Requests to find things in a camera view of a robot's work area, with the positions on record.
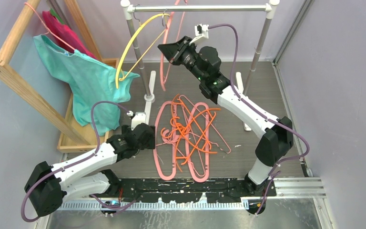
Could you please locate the magenta garment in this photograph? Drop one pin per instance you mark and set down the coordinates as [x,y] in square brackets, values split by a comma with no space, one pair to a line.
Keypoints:
[64,36]

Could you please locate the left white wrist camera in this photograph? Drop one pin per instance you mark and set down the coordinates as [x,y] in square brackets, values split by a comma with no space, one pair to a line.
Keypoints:
[136,118]

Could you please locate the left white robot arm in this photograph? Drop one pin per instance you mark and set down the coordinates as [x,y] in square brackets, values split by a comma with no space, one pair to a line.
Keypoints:
[49,186]

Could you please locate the teal t-shirt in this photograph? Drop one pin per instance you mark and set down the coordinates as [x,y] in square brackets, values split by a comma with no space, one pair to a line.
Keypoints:
[91,81]

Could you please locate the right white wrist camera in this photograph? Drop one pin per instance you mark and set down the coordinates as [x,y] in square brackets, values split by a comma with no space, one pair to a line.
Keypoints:
[201,34]

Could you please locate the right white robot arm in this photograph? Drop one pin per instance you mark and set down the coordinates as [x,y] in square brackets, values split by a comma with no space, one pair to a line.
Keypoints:
[275,134]

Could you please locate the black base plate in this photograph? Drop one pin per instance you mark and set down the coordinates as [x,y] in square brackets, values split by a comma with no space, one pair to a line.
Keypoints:
[184,191]

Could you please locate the pink metal-hook hanger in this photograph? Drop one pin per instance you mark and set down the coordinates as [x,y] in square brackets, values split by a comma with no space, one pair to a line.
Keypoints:
[165,63]

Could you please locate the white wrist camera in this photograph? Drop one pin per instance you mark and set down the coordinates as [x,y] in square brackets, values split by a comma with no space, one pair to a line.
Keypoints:
[136,118]
[201,34]

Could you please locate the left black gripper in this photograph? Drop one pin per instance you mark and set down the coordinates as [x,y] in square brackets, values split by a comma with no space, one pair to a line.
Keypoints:
[149,144]

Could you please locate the thin pink wire hanger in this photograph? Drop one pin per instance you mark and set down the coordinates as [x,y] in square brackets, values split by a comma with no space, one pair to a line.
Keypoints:
[47,28]

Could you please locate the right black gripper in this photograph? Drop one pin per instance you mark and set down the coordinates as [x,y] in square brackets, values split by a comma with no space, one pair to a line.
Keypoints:
[172,52]

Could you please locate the orange plastic hanger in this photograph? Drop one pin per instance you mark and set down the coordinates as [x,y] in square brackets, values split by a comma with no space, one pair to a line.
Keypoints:
[181,106]

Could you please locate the yellow hanger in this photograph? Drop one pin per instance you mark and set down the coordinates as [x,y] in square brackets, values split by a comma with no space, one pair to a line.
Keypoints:
[120,76]

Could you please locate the wooden clothes rack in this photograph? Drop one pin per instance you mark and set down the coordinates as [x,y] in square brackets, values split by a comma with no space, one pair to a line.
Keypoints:
[22,128]

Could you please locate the right thick pink hanger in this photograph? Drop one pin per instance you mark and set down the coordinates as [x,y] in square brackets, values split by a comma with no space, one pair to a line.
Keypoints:
[198,145]

